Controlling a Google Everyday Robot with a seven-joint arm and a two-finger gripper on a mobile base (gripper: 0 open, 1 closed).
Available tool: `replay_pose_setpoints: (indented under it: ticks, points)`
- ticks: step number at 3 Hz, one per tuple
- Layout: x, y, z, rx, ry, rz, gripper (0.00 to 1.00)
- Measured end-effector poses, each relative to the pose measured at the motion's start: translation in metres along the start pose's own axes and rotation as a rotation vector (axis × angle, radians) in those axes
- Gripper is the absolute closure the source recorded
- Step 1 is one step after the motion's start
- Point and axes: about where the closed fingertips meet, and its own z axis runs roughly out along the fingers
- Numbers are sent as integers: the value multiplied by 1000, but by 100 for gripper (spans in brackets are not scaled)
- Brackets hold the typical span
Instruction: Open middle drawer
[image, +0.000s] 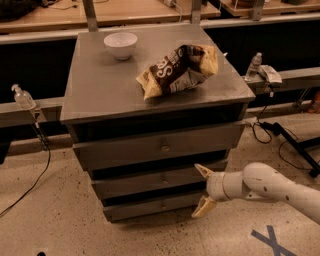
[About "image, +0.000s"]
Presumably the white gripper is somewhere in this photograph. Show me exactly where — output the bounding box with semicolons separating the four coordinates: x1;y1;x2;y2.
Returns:
192;163;229;218

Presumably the grey drawer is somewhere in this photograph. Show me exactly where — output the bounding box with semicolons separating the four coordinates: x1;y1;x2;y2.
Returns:
73;121;244;170
91;158;229;200
103;182;205;222

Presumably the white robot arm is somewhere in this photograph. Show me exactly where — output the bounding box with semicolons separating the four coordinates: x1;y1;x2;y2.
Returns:
192;162;320;224

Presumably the grey drawer cabinet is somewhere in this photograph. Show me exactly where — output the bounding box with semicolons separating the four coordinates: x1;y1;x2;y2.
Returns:
59;23;256;223

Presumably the grey bottom drawer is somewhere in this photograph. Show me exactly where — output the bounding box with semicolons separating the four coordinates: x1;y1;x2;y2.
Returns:
103;182;205;222

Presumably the grey top drawer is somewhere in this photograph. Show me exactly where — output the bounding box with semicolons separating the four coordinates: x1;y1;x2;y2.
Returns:
73;121;244;170

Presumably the blue tape cross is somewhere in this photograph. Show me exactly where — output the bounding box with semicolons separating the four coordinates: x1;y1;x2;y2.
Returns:
251;225;297;256

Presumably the black stand leg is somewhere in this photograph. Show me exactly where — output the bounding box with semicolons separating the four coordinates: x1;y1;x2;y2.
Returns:
262;122;320;178

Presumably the brown yellow chip bag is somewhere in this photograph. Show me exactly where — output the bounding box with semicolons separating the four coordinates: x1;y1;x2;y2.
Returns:
136;44;218;100

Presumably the clear plastic water bottle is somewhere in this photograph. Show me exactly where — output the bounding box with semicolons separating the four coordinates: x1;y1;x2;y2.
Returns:
244;52;262;81

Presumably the crumpled white paper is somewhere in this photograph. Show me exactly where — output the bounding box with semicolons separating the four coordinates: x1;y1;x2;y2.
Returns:
258;65;282;84

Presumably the white ceramic bowl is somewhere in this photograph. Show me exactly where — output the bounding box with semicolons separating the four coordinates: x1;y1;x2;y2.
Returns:
104;32;138;60

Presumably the wooden desk right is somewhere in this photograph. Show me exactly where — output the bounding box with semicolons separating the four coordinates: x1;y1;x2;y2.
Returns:
220;0;320;17

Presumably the wooden desk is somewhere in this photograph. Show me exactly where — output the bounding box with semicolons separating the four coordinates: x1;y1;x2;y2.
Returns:
220;0;320;17
0;0;221;34

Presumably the clear pump sanitizer bottle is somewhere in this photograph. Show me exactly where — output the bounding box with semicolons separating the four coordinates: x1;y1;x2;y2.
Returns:
11;84;36;110

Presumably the wooden desk left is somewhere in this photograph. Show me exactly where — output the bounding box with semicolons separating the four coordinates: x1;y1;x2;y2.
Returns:
0;0;221;34

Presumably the grey metal rail right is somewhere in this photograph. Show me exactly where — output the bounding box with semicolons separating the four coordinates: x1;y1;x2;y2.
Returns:
248;67;320;95

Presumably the grey metal rail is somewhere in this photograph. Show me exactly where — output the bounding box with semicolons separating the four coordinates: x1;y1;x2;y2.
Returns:
248;67;320;95
0;97;63;128

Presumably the grey metal rail left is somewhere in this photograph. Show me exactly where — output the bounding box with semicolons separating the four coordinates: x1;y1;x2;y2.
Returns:
0;97;63;128

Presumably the black floor cable left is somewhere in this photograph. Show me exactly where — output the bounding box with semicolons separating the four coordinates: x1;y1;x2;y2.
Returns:
0;109;52;218

